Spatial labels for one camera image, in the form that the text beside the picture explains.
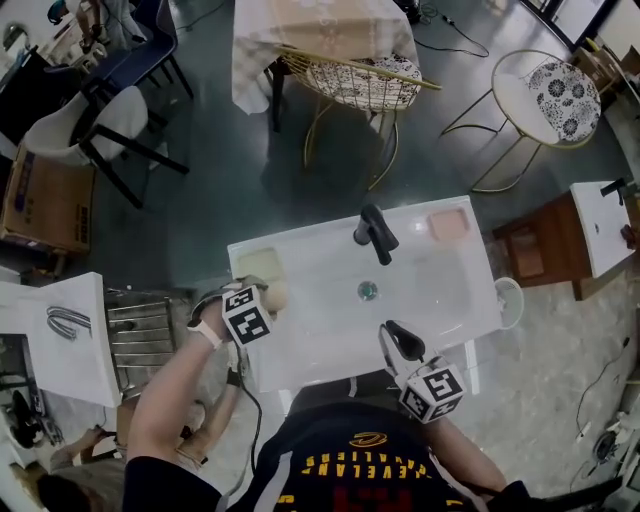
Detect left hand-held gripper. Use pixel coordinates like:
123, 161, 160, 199
189, 274, 275, 347

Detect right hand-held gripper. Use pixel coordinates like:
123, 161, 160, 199
378, 319, 467, 425

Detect pink soap dish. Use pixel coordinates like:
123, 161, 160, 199
427, 208, 471, 242

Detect person's left forearm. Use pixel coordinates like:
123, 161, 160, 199
127, 299, 241, 466

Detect person's right forearm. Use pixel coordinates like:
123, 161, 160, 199
422, 417, 506, 494

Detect yellow sponge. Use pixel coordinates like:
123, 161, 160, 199
234, 247, 287, 284

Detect white wristband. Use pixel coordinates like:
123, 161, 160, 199
187, 318, 224, 350

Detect black basin faucet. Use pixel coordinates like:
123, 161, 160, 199
352, 203, 400, 267

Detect white mesh wastebasket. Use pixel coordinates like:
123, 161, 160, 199
493, 277, 525, 330

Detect person's black jersey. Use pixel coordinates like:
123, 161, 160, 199
122, 399, 531, 512

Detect wooden vanity with white basin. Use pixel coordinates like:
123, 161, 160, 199
492, 180, 639, 301

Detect brown cardboard box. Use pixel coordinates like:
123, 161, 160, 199
0, 144, 97, 256

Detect grey chair with black legs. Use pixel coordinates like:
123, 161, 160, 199
23, 84, 191, 210

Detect dark blue chair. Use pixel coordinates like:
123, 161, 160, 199
82, 0, 195, 101

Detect table with beige tablecloth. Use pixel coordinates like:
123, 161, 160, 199
232, 0, 419, 134

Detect black vanity faucet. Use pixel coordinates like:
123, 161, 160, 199
599, 177, 629, 206

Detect round gold chair floral cushion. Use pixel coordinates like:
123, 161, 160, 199
439, 48, 602, 194

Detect black cabinet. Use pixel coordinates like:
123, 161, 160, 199
0, 47, 84, 146

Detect small cardboard box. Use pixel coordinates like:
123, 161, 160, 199
569, 47, 626, 96

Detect white washbasin on black frame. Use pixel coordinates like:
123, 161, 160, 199
227, 195, 504, 396

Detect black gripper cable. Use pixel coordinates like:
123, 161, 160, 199
227, 344, 264, 476

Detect black floor cable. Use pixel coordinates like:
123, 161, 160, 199
574, 337, 631, 436
414, 4, 490, 59

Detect braided steel hoses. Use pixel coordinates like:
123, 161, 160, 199
46, 305, 93, 341

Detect gold wire chair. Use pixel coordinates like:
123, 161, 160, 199
274, 44, 444, 194

